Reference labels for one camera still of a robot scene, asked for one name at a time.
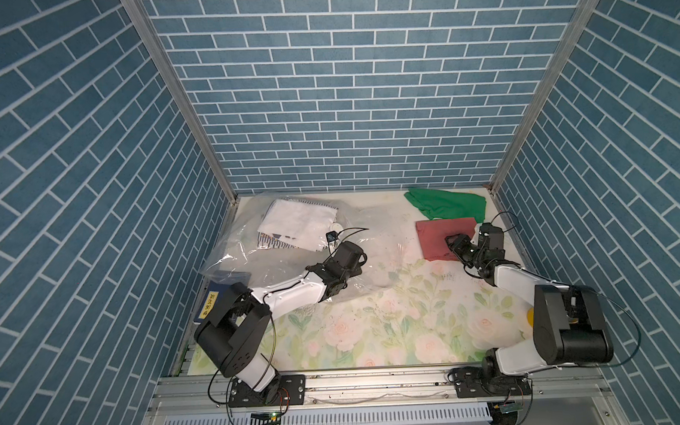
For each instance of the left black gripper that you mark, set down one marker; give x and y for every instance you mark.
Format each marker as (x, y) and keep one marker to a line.
(356, 270)

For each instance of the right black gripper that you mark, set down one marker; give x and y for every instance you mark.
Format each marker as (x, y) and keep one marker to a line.
(459, 243)

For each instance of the red garment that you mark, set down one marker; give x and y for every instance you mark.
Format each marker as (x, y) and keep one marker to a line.
(432, 236)

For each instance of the white patterned tank top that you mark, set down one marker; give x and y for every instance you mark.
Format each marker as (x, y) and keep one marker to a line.
(296, 224)

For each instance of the green garment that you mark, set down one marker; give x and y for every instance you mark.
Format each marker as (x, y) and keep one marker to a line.
(441, 204)

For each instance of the clear plastic vacuum bag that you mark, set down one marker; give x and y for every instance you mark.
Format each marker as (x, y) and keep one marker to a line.
(296, 253)

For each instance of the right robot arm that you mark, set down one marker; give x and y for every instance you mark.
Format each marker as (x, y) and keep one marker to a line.
(569, 327)

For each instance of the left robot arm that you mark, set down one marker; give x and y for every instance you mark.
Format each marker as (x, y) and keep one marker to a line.
(234, 328)

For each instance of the floral table mat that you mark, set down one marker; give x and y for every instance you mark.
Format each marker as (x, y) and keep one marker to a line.
(403, 309)

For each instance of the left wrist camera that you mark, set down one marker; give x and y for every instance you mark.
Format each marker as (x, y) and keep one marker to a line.
(332, 237)

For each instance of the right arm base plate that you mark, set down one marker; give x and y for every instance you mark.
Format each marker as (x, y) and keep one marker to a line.
(474, 382)

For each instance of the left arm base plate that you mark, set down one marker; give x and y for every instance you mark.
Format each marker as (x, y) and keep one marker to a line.
(283, 390)

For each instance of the aluminium front rail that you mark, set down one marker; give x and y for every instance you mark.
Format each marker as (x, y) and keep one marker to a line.
(422, 395)

